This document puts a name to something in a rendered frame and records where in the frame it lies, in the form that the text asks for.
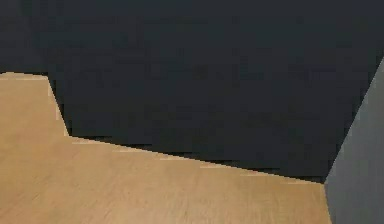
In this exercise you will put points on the black cupboard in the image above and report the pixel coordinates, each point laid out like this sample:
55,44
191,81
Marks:
200,93

